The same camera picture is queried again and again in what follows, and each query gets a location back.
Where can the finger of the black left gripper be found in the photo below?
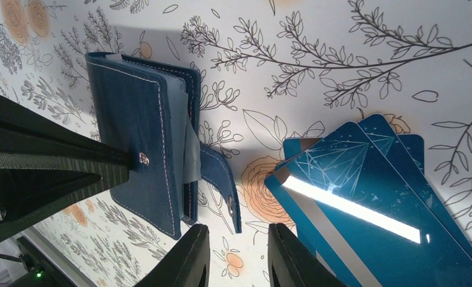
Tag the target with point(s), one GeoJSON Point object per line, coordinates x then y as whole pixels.
{"type": "Point", "coordinates": [34, 187]}
{"type": "Point", "coordinates": [17, 118]}

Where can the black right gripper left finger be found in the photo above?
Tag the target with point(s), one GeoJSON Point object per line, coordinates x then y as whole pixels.
{"type": "Point", "coordinates": [186, 264]}

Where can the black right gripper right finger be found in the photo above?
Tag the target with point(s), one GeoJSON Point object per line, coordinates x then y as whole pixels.
{"type": "Point", "coordinates": [290, 263]}

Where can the blue denim card holder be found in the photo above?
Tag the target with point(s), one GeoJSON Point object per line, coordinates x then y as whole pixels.
{"type": "Point", "coordinates": [150, 110]}

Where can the blue card with silver stripe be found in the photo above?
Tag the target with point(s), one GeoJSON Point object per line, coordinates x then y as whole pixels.
{"type": "Point", "coordinates": [363, 219]}

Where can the floral patterned table mat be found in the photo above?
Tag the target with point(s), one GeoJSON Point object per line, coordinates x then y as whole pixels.
{"type": "Point", "coordinates": [269, 71]}

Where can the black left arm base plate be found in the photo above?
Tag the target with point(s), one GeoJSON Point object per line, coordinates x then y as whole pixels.
{"type": "Point", "coordinates": [40, 271]}

